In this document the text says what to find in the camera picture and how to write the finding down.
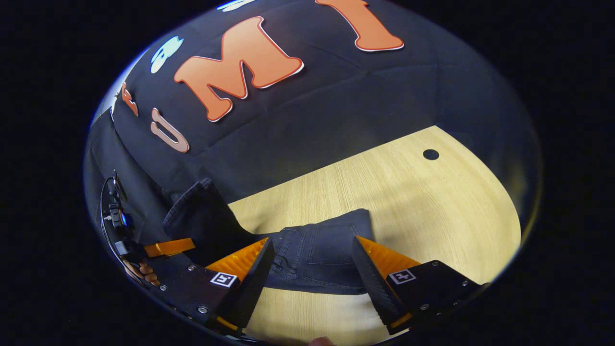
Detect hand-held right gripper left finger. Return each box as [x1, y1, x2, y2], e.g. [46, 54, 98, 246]
[148, 237, 275, 333]

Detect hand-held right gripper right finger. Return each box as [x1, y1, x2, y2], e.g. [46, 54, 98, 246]
[352, 235, 483, 335]

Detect dark grey jeans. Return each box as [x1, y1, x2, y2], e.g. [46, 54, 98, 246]
[162, 178, 375, 295]

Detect black backdrop cloth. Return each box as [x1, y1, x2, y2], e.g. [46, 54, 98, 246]
[84, 0, 543, 250]

